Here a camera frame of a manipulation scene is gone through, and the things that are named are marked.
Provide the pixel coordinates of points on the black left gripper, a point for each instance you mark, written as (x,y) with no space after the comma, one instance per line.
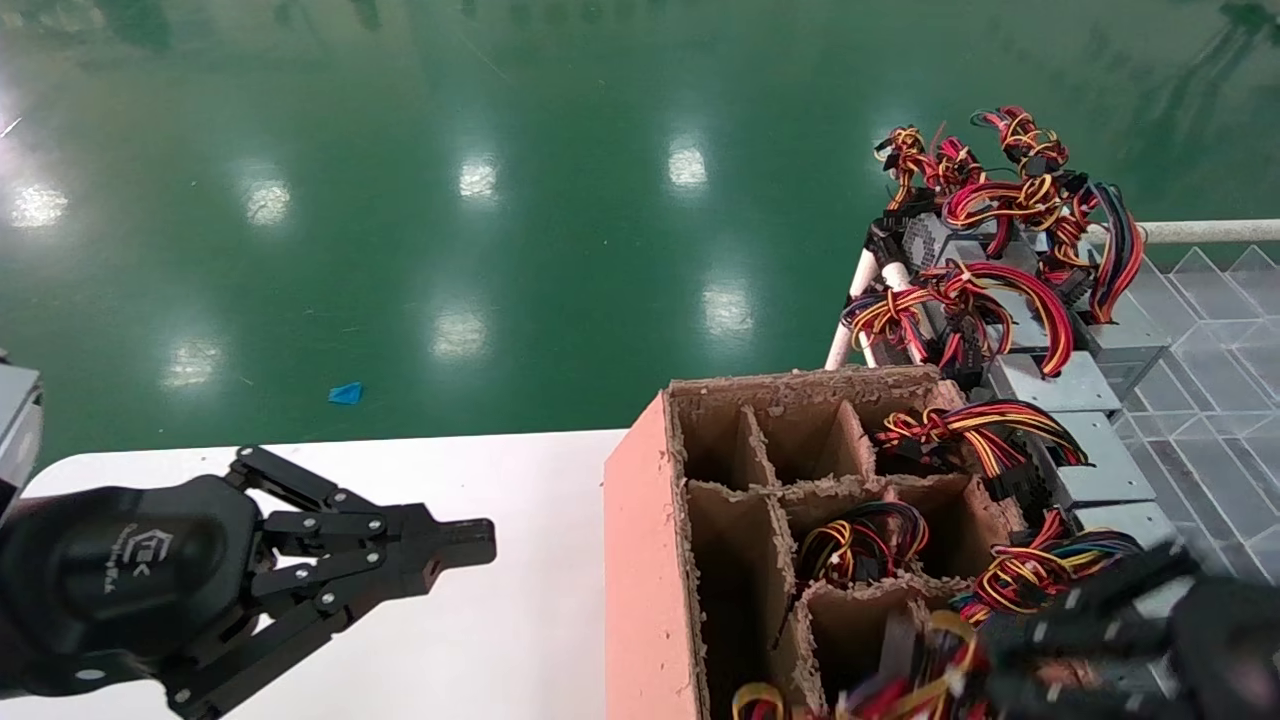
(120,580)

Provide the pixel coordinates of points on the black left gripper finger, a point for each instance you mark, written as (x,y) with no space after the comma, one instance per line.
(420,568)
(440,532)

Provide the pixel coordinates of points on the long white plastic pipe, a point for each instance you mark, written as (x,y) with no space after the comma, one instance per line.
(1200,232)

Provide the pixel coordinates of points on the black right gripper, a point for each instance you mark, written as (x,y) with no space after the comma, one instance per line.
(1235,660)

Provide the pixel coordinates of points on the blue plastic scrap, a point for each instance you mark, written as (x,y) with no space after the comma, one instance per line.
(346,394)

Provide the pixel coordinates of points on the slanted white plastic pipe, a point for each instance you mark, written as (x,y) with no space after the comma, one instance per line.
(848,325)

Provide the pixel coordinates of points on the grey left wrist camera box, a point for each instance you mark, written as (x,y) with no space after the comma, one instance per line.
(18,420)

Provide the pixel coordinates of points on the short white plastic pipe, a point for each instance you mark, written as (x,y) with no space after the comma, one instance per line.
(897,278)

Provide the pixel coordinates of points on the mesh-topped grey power supply case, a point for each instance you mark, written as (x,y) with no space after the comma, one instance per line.
(935,240)

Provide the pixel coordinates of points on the pink cardboard box with dividers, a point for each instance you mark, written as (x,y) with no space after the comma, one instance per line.
(645,560)

